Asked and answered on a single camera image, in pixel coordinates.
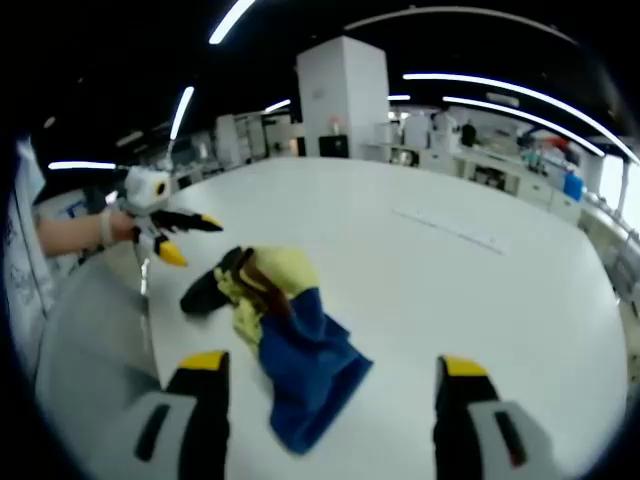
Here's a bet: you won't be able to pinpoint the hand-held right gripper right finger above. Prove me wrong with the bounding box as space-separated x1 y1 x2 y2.
433 354 557 480

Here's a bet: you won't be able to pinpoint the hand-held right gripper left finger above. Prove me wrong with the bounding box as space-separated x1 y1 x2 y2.
102 350 232 480

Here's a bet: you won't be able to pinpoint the yellow blue black garment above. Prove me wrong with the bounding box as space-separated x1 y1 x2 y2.
179 244 375 455

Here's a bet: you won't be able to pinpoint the person's left hand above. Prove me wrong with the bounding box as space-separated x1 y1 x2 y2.
107 207 144 245

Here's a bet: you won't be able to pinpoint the white storage cabinets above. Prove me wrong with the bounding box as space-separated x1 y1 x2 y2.
215 112 306 169

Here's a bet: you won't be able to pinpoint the white printed t-shirt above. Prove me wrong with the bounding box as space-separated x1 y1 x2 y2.
4 139 56 371

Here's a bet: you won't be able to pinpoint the black box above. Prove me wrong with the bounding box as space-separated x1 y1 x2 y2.
318 134 350 159

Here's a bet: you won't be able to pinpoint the white square pillar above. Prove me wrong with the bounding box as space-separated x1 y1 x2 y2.
296 35 390 159

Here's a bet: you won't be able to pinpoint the long white lab workbench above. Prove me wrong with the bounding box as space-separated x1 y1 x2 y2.
359 142 586 211

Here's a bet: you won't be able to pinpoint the blue container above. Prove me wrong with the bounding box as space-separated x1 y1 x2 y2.
563 172 585 201

